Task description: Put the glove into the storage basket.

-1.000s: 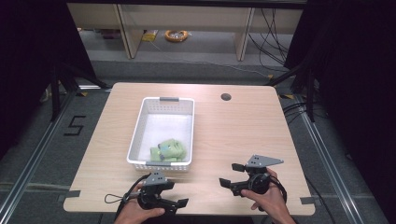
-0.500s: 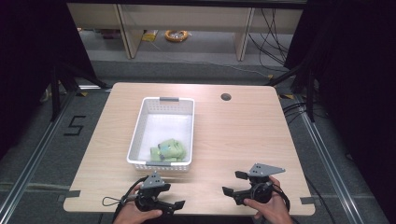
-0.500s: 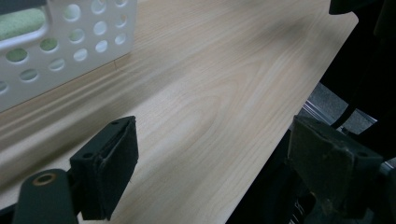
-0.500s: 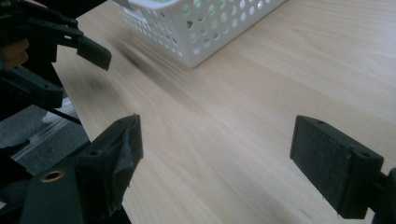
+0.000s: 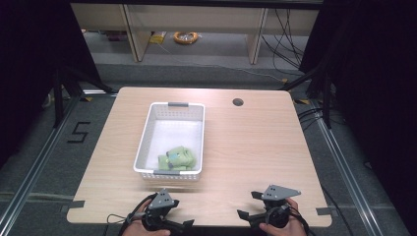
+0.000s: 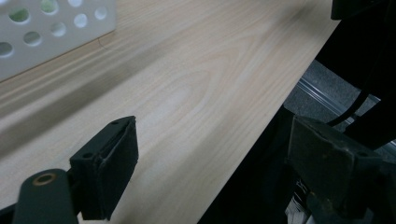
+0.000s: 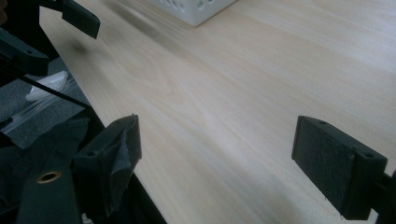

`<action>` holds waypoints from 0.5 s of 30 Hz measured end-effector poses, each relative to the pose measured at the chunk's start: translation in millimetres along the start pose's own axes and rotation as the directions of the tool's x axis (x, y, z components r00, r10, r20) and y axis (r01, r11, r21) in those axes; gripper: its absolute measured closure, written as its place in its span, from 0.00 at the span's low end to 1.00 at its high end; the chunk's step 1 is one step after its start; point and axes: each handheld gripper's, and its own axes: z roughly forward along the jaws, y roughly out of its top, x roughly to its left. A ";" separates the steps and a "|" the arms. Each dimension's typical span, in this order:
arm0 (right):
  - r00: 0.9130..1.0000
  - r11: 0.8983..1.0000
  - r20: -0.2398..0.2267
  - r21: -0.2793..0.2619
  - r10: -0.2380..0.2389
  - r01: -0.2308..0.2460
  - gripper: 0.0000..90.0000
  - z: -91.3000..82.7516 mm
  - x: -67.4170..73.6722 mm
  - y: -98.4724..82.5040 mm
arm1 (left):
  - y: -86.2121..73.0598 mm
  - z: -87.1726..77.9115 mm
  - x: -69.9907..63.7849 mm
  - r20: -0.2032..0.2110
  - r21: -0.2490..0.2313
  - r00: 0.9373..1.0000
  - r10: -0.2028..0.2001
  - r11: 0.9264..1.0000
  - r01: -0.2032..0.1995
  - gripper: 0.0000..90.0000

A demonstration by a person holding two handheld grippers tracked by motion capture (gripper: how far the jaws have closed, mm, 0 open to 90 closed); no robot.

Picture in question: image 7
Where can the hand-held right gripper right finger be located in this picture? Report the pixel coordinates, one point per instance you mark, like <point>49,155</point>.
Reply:
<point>336,165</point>

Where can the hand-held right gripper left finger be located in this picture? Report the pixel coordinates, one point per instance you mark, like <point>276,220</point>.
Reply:
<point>109,161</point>

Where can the white plastic basket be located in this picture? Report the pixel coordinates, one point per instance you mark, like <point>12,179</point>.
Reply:
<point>193,9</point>

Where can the white object on floor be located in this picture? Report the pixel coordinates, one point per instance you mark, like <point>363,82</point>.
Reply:
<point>49,85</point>

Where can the clear plastic bag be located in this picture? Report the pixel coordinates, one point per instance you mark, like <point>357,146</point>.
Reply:
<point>37,110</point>

